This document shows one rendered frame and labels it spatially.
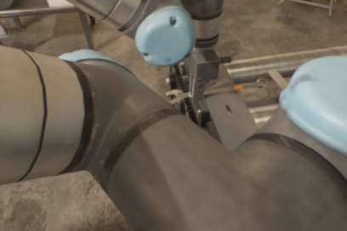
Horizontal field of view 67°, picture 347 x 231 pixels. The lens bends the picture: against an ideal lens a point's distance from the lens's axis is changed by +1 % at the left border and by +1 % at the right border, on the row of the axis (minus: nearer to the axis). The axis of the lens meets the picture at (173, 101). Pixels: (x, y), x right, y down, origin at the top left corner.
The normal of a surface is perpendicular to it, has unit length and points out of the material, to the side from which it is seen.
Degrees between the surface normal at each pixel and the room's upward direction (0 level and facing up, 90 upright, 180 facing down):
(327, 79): 0
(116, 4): 86
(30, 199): 0
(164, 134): 2
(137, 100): 14
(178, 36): 90
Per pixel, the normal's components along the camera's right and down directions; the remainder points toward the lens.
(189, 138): 0.24, -0.83
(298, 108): -0.98, 0.11
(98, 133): 0.78, 0.29
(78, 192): 0.00, -0.70
